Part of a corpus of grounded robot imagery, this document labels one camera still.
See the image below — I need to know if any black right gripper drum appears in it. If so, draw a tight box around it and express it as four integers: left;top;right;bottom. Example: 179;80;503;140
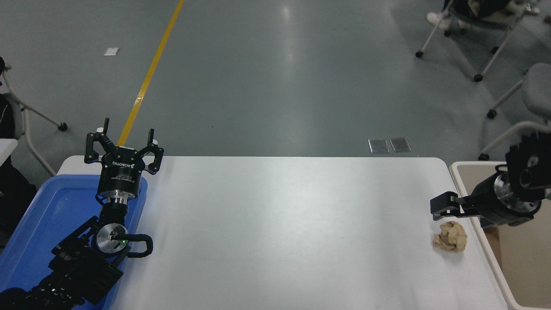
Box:
469;176;541;227

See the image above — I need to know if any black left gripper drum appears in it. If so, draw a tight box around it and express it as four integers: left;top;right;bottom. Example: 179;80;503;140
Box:
96;146;147;201

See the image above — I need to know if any tan paper ball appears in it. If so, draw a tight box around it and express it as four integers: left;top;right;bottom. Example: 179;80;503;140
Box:
433;221;468;253

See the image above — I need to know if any white-framed wheeled chair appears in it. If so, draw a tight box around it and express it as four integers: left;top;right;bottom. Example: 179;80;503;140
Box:
0;56;68;177

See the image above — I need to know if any blue plastic tray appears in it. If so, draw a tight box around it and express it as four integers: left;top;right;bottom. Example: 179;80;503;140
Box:
0;174;148;310

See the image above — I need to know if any large pale plastic bin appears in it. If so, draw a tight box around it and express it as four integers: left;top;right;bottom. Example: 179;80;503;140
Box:
449;161;551;310

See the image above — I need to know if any person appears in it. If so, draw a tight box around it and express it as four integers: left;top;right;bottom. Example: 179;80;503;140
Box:
426;12;453;25
0;93;38;248

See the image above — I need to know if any white side table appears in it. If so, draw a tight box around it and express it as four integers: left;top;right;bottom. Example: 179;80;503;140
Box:
0;139;19;166

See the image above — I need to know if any grey-seated white-legged chair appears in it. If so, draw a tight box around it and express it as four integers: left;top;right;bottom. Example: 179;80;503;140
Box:
478;63;551;161

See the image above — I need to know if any dark and beige coat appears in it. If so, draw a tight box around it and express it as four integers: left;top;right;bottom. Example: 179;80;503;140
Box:
452;0;539;20

